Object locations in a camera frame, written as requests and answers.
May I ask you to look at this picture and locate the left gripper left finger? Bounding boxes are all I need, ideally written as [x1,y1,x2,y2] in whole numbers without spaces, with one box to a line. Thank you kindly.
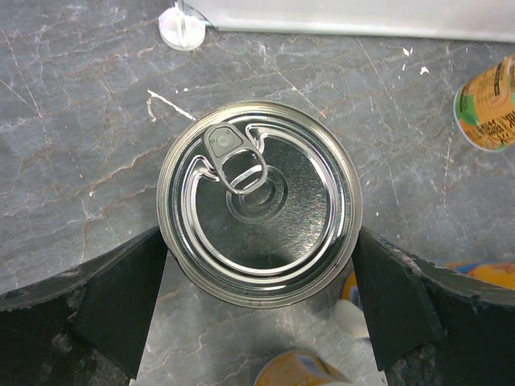
[1,228,167,385]

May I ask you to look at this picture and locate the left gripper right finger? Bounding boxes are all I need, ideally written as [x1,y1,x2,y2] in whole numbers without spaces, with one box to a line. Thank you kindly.
[352,228,514,385]

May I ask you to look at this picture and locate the blue can with pull-tab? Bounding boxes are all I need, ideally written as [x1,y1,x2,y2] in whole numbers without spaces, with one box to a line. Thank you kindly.
[156,101,363,309]

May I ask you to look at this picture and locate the white cube counter cabinet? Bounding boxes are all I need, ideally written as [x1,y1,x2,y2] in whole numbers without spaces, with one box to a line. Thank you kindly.
[159,0,514,51]

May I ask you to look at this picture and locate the tall can white lid centre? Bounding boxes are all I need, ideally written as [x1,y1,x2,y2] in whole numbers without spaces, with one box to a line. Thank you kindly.
[333,261,514,339]

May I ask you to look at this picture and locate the small orange can left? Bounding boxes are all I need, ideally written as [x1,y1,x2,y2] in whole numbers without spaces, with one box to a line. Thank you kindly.
[253,350,352,386]

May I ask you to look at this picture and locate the orange can near cabinet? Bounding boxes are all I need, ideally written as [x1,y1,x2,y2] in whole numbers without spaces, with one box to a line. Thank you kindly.
[453,55,514,152]

